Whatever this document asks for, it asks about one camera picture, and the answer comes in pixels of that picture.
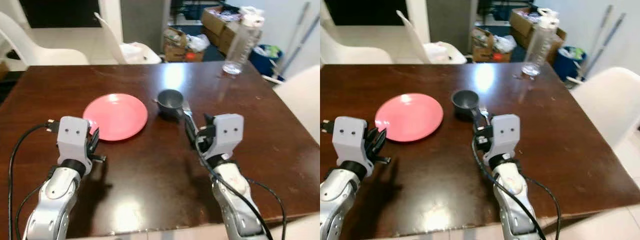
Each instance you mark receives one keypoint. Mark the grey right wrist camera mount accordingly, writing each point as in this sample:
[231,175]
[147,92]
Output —
[226,132]
[505,132]

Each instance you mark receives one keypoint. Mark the large brown cardboard box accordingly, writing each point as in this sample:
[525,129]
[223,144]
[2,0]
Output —
[522,27]
[220,27]

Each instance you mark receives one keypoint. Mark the clear plastic water bottle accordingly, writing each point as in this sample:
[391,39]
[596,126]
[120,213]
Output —
[243,45]
[540,46]

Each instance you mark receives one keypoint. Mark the blue plastic bucket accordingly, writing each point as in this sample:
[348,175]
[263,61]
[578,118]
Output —
[567,65]
[262,62]

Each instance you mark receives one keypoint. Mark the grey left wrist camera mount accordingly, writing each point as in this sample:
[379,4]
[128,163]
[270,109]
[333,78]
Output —
[349,139]
[73,137]

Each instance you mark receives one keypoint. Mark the silver metal fork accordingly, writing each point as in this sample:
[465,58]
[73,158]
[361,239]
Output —
[484,112]

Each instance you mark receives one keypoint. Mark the white plastic bag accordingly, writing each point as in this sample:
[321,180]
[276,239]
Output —
[548,15]
[198,43]
[251,14]
[504,44]

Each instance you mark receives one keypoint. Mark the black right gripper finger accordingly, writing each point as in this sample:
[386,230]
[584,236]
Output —
[480,123]
[190,129]

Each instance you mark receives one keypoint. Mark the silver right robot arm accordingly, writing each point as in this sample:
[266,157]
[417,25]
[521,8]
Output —
[515,200]
[233,200]

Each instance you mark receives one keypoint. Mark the grey mop pole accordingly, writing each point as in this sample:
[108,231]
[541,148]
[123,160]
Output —
[599,35]
[307,37]
[297,32]
[610,40]

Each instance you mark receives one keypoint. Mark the dark grey cup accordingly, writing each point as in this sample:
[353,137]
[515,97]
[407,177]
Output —
[170,99]
[465,99]

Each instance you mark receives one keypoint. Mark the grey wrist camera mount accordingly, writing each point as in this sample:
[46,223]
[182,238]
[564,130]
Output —
[226,132]
[349,139]
[505,132]
[73,137]

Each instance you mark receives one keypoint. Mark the pink round plate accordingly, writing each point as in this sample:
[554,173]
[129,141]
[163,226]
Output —
[409,117]
[115,116]

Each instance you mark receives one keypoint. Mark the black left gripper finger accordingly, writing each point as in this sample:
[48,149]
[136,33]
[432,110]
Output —
[380,141]
[94,139]
[370,139]

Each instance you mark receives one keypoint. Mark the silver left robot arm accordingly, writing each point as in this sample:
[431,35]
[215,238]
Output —
[336,200]
[52,200]

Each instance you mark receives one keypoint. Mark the small brown cardboard box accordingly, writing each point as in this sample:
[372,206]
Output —
[175,50]
[482,51]

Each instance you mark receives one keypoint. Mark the white plastic chair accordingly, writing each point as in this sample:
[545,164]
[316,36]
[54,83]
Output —
[112,40]
[302,97]
[414,37]
[610,100]
[45,52]
[360,54]

